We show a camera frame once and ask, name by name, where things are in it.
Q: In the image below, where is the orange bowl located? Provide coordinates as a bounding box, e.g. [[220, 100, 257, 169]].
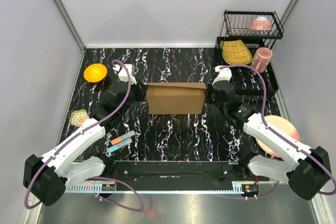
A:
[[83, 63, 108, 83]]

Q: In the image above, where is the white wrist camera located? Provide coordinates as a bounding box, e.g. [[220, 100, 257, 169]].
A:
[[212, 66, 232, 85], [113, 64, 137, 85]]

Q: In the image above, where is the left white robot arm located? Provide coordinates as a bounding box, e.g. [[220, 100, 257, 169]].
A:
[[23, 81, 147, 209]]

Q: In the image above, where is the small floral patterned bowl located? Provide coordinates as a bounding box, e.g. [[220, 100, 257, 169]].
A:
[[69, 109, 89, 127]]

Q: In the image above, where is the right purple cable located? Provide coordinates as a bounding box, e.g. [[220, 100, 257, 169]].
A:
[[219, 65, 336, 200]]

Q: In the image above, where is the black wire dish rack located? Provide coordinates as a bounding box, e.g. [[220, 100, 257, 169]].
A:
[[214, 10, 284, 96]]

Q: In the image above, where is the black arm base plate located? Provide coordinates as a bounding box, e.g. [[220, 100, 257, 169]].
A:
[[101, 161, 256, 192]]

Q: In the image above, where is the brown cardboard box sheet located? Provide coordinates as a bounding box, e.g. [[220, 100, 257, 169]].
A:
[[146, 82, 206, 115]]

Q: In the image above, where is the yellow woven plate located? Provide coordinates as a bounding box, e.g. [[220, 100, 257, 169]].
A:
[[220, 40, 252, 65]]

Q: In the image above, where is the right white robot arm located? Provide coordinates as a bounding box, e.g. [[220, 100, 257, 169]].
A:
[[205, 80, 334, 200]]

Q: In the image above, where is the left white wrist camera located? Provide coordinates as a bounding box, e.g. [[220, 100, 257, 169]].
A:
[[113, 64, 137, 85]]

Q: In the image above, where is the pink round plate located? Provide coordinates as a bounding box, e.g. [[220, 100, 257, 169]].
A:
[[256, 115, 300, 158]]

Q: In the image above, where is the blue marker pen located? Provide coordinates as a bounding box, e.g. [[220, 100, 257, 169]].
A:
[[107, 138, 132, 153]]

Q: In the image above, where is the pink mug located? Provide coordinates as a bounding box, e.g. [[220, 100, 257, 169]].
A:
[[250, 47, 273, 75]]

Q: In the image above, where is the black marble table mat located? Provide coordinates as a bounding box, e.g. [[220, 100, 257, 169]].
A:
[[52, 47, 305, 162]]

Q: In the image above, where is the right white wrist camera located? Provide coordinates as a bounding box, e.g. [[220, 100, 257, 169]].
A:
[[212, 66, 232, 85]]

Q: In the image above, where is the pink patterned bowl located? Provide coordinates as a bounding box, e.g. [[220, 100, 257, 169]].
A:
[[249, 16, 272, 31]]

